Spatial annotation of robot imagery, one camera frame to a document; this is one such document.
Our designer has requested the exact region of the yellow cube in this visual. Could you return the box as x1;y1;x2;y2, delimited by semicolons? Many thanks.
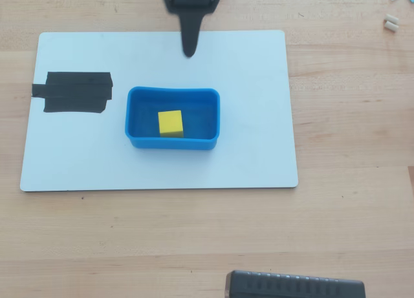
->
157;109;184;139

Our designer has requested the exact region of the blue rectangular bin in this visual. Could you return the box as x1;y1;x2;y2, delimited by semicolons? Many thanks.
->
124;85;222;151

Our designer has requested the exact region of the white rectangular board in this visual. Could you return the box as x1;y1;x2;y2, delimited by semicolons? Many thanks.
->
19;30;300;193

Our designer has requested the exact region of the black tape patch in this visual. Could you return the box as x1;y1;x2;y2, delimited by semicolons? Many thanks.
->
32;71;114;114

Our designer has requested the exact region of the black ribbed device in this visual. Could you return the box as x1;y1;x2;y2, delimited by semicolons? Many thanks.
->
224;270;367;298

